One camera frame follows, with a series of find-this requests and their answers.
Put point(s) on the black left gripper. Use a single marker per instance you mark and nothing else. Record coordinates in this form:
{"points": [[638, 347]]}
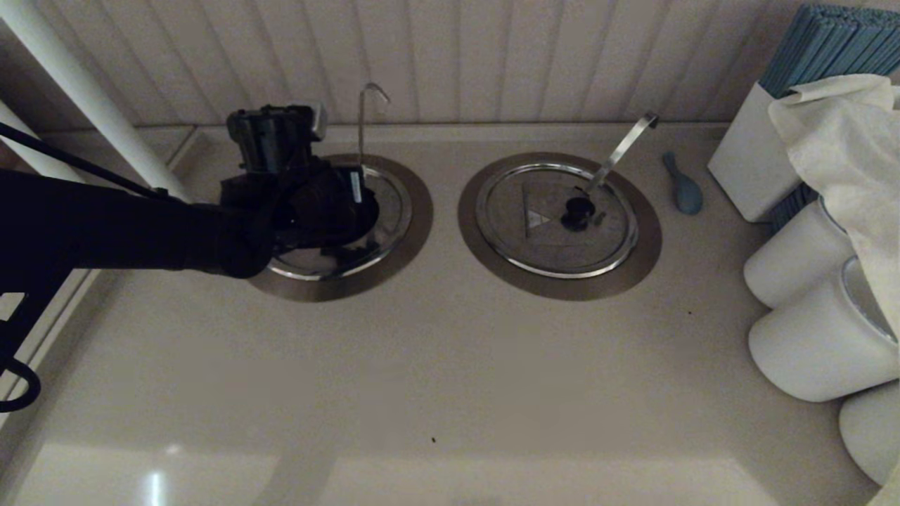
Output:
{"points": [[316, 204]]}

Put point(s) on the hinged steel lid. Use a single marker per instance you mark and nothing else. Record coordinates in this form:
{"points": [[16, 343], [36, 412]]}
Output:
{"points": [[394, 211], [548, 246]]}

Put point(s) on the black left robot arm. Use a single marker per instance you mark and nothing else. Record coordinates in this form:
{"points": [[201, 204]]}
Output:
{"points": [[105, 225]]}

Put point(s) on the blue plastic spoon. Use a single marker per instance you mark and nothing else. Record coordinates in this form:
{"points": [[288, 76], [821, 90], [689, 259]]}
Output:
{"points": [[688, 197]]}

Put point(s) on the thick white shelf pole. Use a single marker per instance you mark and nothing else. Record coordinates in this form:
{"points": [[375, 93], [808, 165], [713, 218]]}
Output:
{"points": [[63, 70]]}

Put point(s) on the thin white shelf pole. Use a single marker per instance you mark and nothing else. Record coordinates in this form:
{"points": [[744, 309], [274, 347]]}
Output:
{"points": [[17, 156]]}

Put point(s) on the white rectangular holder box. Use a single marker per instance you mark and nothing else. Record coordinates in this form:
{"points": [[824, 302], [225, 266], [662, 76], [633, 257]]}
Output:
{"points": [[752, 161]]}

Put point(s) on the white cylindrical container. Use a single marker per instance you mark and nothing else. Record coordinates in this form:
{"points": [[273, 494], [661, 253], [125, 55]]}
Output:
{"points": [[819, 344], [872, 429], [798, 260]]}

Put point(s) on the blue stick bundle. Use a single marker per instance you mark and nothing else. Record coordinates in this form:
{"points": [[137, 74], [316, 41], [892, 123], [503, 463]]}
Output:
{"points": [[823, 46]]}

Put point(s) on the white crumpled cloth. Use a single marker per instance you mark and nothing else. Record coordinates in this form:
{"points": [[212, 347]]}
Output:
{"points": [[844, 140]]}

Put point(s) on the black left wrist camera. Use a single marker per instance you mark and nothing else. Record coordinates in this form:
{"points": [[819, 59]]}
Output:
{"points": [[267, 140]]}

